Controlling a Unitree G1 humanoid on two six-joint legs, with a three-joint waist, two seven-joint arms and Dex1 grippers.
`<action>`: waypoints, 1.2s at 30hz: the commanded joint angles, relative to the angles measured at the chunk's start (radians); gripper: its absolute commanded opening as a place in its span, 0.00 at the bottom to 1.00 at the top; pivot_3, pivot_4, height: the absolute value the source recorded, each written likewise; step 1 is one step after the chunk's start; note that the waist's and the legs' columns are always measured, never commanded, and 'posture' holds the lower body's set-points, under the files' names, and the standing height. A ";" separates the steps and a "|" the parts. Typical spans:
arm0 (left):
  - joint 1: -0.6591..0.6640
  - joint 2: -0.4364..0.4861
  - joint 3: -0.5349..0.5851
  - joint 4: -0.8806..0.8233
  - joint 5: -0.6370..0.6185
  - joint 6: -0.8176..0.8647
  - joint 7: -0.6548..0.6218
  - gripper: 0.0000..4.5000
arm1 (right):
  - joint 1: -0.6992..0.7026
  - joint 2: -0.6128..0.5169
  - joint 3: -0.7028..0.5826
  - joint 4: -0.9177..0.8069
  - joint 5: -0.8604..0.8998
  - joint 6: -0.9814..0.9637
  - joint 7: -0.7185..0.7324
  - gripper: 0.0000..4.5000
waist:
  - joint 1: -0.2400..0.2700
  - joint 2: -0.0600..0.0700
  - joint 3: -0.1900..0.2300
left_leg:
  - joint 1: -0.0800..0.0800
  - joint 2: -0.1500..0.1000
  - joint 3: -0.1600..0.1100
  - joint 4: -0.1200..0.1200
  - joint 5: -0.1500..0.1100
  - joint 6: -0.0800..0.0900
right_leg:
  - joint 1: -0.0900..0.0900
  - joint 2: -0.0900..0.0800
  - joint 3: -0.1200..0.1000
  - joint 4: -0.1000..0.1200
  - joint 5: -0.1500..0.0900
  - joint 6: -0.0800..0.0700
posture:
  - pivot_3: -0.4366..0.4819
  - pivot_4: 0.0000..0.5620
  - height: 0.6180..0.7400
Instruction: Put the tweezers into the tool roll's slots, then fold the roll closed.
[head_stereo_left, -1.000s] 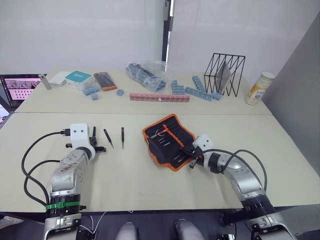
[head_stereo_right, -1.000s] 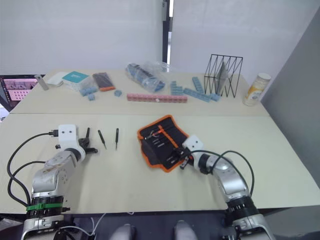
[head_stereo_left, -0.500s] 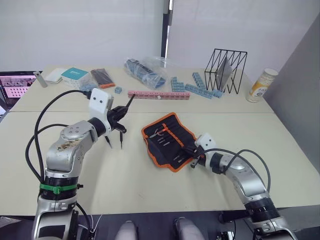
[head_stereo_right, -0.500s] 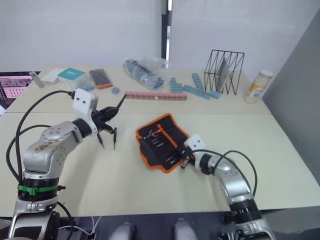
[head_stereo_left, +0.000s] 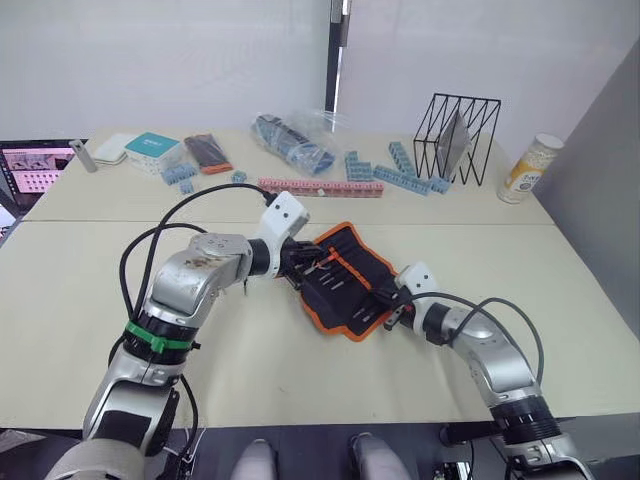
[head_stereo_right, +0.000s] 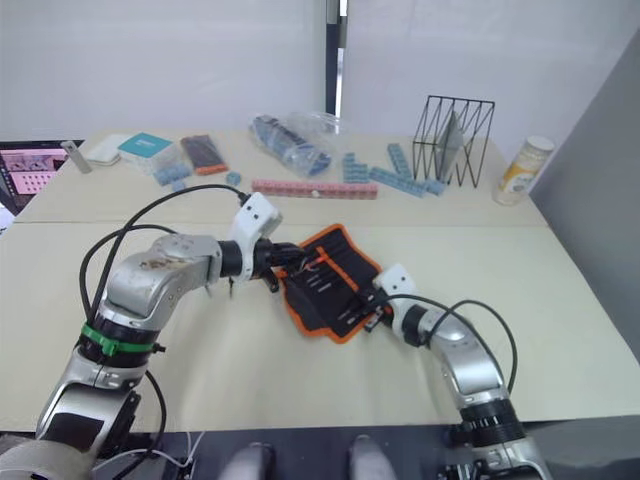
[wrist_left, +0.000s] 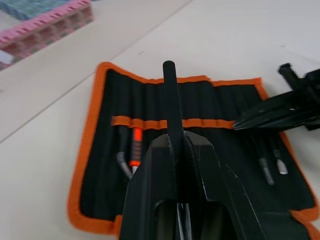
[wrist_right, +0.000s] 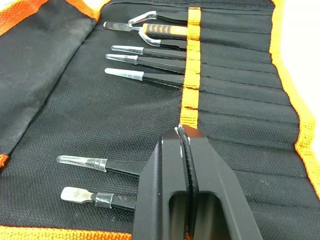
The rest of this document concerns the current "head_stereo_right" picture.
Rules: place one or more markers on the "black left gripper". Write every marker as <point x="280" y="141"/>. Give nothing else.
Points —
<point x="272" y="254"/>

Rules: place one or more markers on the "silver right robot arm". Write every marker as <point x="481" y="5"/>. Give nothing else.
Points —
<point x="470" y="365"/>

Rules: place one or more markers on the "silver tweezers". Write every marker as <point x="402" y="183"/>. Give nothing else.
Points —
<point x="306" y="270"/>

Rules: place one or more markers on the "grey partition panel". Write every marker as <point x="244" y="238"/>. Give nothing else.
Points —
<point x="595" y="190"/>

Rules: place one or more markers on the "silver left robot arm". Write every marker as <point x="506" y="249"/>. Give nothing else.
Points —
<point x="150" y="285"/>

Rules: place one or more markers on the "short light blue block strip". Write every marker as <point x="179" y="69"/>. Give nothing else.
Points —
<point x="400" y="159"/>

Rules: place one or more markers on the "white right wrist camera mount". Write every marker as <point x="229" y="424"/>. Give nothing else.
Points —
<point x="396" y="281"/>

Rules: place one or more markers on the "cluster of light blue blocks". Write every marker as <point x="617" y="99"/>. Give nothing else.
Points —
<point x="170" y="174"/>

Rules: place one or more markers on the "laptop with pink screen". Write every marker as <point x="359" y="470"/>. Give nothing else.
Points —
<point x="30" y="172"/>

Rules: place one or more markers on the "white bottle with yellow label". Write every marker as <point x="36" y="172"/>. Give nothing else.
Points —
<point x="522" y="172"/>

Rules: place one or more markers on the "grey sheet in rack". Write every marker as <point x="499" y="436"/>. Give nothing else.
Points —
<point x="450" y="145"/>

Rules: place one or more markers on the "stepped light blue block stack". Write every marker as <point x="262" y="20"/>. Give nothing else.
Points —
<point x="355" y="169"/>

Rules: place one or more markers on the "clear plastic bag of blue parts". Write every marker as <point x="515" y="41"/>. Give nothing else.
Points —
<point x="297" y="142"/>

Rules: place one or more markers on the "long light blue block strip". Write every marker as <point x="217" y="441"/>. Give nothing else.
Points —
<point x="405" y="182"/>

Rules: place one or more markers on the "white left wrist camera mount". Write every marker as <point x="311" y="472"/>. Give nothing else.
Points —
<point x="254" y="217"/>

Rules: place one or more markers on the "green band on arm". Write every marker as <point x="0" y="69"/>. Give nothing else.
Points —
<point x="112" y="342"/>

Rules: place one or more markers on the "black orange-trimmed tool roll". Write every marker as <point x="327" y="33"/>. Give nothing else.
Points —
<point x="330" y="292"/>

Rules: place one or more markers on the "silver white stick device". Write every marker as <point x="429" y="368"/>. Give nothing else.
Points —
<point x="76" y="157"/>

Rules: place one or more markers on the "black case with orange end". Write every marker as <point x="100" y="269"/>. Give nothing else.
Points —
<point x="202" y="155"/>

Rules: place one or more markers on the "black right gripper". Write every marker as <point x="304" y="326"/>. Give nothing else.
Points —
<point x="377" y="306"/>

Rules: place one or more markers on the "clear box with teal lid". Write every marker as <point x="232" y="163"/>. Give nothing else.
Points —
<point x="147" y="150"/>

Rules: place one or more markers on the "white paper sheet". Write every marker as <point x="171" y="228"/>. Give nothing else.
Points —
<point x="5" y="220"/>

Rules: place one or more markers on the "pink block strip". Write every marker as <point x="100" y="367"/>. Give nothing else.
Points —
<point x="315" y="189"/>

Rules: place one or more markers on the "single light blue block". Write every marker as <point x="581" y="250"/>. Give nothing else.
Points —
<point x="233" y="177"/>
<point x="178" y="186"/>

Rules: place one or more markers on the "flat white box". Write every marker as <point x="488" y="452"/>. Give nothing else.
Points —
<point x="102" y="150"/>

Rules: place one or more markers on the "dark window post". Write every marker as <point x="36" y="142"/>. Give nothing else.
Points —
<point x="335" y="55"/>

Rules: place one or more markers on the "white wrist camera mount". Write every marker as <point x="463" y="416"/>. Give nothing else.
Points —
<point x="396" y="281"/>
<point x="254" y="217"/>

